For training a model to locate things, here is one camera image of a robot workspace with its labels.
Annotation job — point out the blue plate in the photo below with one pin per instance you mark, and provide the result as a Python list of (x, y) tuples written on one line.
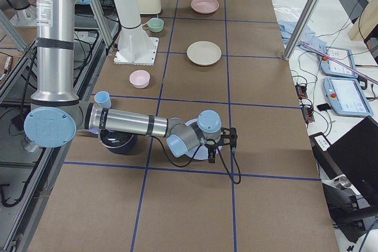
[(202, 153)]

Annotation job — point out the pink plate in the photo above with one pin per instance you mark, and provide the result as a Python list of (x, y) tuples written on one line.
[(205, 6)]

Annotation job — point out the cream toaster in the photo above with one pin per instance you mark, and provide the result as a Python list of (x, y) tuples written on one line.
[(149, 7)]

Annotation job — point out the green bowl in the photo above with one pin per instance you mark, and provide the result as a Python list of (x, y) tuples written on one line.
[(155, 25)]

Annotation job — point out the beige plate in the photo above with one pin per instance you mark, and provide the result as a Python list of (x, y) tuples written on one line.
[(204, 53)]

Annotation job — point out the clear plastic bag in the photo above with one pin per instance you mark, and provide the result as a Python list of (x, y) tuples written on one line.
[(289, 12)]

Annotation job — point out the dark blue pot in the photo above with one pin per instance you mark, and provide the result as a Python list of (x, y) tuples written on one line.
[(117, 142)]

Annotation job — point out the pink bowl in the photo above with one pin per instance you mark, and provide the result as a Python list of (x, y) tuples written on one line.
[(139, 79)]

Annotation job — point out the light blue cup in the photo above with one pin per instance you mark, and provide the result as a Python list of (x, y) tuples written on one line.
[(102, 98)]

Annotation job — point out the black laptop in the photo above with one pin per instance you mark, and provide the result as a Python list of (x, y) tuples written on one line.
[(353, 155)]

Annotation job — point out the lower teach pendant tablet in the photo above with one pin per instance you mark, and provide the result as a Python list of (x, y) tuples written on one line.
[(346, 97)]

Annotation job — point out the pink reacher grabber stick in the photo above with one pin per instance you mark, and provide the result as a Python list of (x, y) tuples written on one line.
[(338, 62)]

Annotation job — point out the far camera mount bracket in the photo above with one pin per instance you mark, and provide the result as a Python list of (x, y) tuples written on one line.
[(229, 137)]

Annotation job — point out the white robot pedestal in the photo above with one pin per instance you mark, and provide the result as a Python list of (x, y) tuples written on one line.
[(135, 47)]

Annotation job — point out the aluminium frame post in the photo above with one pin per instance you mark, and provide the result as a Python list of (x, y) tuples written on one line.
[(300, 28)]

